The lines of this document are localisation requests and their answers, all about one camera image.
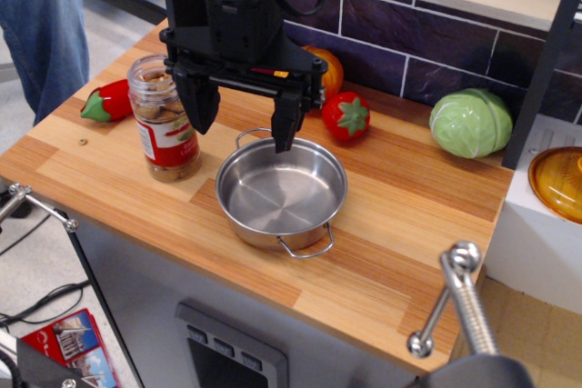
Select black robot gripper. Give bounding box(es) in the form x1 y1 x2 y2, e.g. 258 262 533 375
160 0 327 154

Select clear almond jar red label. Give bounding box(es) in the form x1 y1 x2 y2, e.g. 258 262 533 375
126 55 201 183

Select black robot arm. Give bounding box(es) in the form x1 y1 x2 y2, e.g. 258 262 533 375
160 0 327 153

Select stainless steel pot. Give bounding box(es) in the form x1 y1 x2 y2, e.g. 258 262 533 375
216 127 348 259

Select orange toy pumpkin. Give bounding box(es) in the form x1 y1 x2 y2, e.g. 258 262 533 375
303 45 344 102

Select red toy strawberry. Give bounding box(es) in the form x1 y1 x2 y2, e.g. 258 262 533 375
322 92 371 142

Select red toy chili pepper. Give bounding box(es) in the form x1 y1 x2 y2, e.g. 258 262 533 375
80 79 133 123

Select person leg blue jeans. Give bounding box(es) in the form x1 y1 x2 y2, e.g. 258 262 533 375
1 0 90 124

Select green toy cabbage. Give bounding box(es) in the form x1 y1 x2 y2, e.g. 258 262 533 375
429 88 514 159

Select left metal clamp screw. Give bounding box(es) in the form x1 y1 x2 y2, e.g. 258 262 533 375
1 184 79 234

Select metal clamp screw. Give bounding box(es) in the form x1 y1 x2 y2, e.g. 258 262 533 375
1 184 79 234
406 241 500 359

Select grey oven control panel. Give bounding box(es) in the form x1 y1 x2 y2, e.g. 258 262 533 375
176 303 289 388

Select right metal clamp screw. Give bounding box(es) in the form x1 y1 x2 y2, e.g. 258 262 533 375
406 241 500 359

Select red picture booklet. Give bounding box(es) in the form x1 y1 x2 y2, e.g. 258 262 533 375
22 309 120 388

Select amber glass lid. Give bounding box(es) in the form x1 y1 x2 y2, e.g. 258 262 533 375
528 146 581 224

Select dark grey shelf post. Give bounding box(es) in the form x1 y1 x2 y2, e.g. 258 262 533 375
502 0 581 170

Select black floor cable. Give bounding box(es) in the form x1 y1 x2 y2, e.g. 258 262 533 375
0 213 90 326

